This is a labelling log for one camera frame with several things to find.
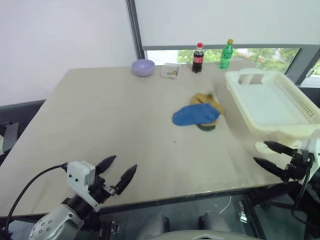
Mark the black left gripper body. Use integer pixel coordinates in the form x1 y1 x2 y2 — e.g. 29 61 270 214
87 175 118 205

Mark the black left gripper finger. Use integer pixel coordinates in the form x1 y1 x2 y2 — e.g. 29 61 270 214
94 155 118 175
113 163 138 196

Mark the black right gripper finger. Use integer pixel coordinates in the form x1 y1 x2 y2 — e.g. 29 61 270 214
263 140 299 157
252 156 290 184

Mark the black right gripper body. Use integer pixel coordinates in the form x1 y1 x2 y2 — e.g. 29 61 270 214
284 147 313 182

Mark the blue cloth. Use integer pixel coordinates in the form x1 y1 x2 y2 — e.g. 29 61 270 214
171 102 221 127

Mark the white plastic basket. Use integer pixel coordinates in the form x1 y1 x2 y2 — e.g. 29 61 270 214
223 67 320 154

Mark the clear plastic box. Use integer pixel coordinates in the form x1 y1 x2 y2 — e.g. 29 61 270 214
160 62 182 80

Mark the yellow cloth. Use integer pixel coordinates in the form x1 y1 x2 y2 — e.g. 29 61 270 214
189 92 226 126

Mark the grey robot body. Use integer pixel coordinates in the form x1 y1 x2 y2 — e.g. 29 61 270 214
156 228 254 240

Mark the grey chair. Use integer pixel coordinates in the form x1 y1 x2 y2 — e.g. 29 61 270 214
0 120 21 155

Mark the purple bowl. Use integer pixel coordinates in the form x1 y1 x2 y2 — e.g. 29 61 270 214
131 59 156 78

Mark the green bottle with yellow cap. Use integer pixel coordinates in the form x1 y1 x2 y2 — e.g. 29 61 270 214
218 38 235 70

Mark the cola bottle with red cap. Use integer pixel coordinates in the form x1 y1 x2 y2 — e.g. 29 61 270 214
191 42 205 74

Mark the white roller blind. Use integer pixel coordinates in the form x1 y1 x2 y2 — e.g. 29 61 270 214
134 0 320 51

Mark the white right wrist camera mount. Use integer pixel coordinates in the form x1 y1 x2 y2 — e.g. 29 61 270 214
300 136 320 185

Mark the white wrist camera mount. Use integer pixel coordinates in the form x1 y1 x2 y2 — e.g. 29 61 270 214
300 136 320 185
66 161 101 212

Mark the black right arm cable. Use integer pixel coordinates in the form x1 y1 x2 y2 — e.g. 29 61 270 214
291 154 320 226

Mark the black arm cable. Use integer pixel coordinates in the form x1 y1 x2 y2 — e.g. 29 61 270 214
291 154 320 226
4 162 70 232

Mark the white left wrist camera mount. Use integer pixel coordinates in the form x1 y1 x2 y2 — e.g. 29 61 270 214
66 161 101 212

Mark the black table frame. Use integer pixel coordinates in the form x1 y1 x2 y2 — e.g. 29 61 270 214
234 183 301 240

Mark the white cable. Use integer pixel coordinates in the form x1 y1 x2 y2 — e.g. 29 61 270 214
219 195 233 215

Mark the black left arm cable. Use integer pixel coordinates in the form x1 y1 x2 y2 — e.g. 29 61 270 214
4 162 70 232

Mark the dark window frame pillar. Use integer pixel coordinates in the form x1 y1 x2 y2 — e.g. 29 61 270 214
125 0 148 62

